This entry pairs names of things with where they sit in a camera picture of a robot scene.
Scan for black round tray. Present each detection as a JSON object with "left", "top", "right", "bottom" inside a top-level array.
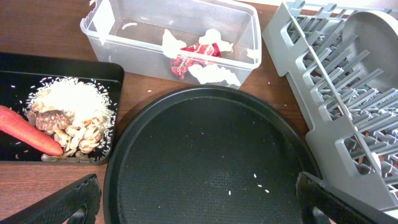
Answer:
[{"left": 103, "top": 86, "right": 320, "bottom": 223}]

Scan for rice and food scraps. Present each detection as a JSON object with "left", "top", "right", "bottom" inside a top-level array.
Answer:
[{"left": 24, "top": 78, "right": 115, "bottom": 163}]

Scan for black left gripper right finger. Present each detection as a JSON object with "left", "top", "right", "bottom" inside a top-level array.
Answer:
[{"left": 296, "top": 172, "right": 397, "bottom": 223}]

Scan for black rectangular tray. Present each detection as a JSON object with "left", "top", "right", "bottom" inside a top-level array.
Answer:
[{"left": 1, "top": 52, "right": 124, "bottom": 166}]

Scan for brown cookie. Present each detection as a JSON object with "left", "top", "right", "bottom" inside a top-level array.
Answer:
[{"left": 35, "top": 110, "right": 72, "bottom": 131}]

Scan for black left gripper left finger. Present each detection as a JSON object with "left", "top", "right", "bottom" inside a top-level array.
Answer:
[{"left": 1, "top": 174, "right": 101, "bottom": 224}]

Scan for clear plastic waste bin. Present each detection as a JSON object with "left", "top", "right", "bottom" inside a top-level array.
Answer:
[{"left": 80, "top": 0, "right": 262, "bottom": 85}]

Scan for grey dishwasher rack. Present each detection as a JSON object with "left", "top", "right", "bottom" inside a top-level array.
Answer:
[{"left": 262, "top": 1, "right": 397, "bottom": 212}]

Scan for grey plate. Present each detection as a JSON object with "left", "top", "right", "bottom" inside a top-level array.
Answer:
[{"left": 343, "top": 10, "right": 397, "bottom": 91}]

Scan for red wrapper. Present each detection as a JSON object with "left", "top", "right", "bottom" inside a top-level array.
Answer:
[{"left": 170, "top": 43, "right": 222, "bottom": 80}]

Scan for white tissue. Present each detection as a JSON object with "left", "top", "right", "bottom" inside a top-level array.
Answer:
[
  {"left": 198, "top": 29, "right": 233, "bottom": 52},
  {"left": 188, "top": 64, "right": 241, "bottom": 86},
  {"left": 162, "top": 29, "right": 187, "bottom": 59}
]

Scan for orange carrot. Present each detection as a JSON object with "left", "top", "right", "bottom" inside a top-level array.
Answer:
[{"left": 1, "top": 106, "right": 63, "bottom": 156}]

